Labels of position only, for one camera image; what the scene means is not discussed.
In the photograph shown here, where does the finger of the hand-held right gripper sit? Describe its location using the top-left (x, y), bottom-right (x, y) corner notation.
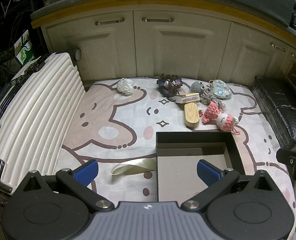
top-left (276, 148), bottom-right (296, 166)

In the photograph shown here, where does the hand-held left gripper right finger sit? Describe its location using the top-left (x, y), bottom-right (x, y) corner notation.
top-left (180, 159), bottom-right (284, 213)

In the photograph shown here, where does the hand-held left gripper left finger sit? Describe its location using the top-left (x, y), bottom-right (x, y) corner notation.
top-left (13, 159), bottom-right (114, 213)

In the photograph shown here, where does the black box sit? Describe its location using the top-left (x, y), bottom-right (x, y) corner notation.
top-left (155, 131), bottom-right (246, 203)

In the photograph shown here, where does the pink crocheted doll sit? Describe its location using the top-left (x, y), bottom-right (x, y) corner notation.
top-left (198, 102), bottom-right (240, 134)

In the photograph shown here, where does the braided rope keychain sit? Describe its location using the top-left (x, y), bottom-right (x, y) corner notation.
top-left (200, 87), bottom-right (226, 109)

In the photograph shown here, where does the yellow tissue packet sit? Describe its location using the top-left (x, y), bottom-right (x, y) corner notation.
top-left (174, 92), bottom-right (201, 105)

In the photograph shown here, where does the blue floral coin purse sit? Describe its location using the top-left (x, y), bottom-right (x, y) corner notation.
top-left (209, 79), bottom-right (232, 99)

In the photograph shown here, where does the grey knitted mouse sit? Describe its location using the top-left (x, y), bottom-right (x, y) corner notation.
top-left (190, 81), bottom-right (206, 93)

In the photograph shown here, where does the white yarn ball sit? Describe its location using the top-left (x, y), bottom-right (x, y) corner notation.
top-left (116, 78), bottom-right (134, 95)

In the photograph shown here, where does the multicolour crocheted pouch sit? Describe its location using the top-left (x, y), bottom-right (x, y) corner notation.
top-left (157, 74), bottom-right (185, 98)

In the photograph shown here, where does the cream ribbon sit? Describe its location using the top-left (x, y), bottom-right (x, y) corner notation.
top-left (110, 158), bottom-right (157, 176)

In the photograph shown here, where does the wooden oblong block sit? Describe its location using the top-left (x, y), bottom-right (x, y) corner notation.
top-left (184, 102), bottom-right (200, 128)

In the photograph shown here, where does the bear printed blanket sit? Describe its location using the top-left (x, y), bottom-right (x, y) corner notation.
top-left (60, 76), bottom-right (296, 240)

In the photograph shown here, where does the white ribbed suitcase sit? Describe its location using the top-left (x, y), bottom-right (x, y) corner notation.
top-left (0, 48), bottom-right (86, 197)

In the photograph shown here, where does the cream cabinet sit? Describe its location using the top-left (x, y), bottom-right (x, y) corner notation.
top-left (41, 10), bottom-right (296, 87)

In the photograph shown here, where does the green and white carton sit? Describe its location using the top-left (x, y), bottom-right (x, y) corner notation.
top-left (14, 29), bottom-right (37, 67)

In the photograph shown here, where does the grey countertop with wooden edge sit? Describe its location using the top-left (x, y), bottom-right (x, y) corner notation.
top-left (30, 0), bottom-right (296, 42)

